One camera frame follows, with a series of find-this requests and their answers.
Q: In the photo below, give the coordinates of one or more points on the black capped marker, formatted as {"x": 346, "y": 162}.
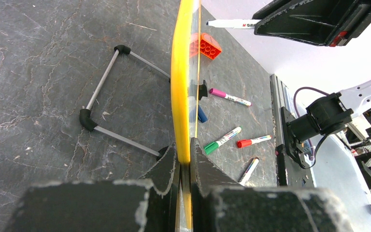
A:
{"x": 247, "y": 174}

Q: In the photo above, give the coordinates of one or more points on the white whiteboard wooden frame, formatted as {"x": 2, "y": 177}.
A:
{"x": 122, "y": 204}

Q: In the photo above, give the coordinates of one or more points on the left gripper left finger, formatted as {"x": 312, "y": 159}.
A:
{"x": 163, "y": 201}

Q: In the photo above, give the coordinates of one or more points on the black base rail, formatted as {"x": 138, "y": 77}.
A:
{"x": 291, "y": 164}

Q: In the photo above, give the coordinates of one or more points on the blue capped marker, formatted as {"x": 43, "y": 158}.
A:
{"x": 233, "y": 23}

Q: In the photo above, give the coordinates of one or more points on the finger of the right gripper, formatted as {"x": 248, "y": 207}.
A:
{"x": 319, "y": 22}
{"x": 277, "y": 8}

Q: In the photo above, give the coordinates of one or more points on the blue marker cap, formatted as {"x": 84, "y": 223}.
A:
{"x": 201, "y": 115}

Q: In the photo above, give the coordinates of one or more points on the green capped marker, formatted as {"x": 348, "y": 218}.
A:
{"x": 216, "y": 144}

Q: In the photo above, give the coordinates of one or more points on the purple capped marker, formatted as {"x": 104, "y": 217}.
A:
{"x": 224, "y": 95}

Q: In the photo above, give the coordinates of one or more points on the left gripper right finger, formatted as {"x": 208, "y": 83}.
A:
{"x": 208, "y": 182}

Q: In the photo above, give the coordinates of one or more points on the red capped marker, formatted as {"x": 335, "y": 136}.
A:
{"x": 248, "y": 142}

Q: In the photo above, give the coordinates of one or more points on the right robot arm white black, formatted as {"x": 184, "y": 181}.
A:
{"x": 329, "y": 114}

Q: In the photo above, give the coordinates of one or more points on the orange half-round brick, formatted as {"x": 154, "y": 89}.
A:
{"x": 204, "y": 44}

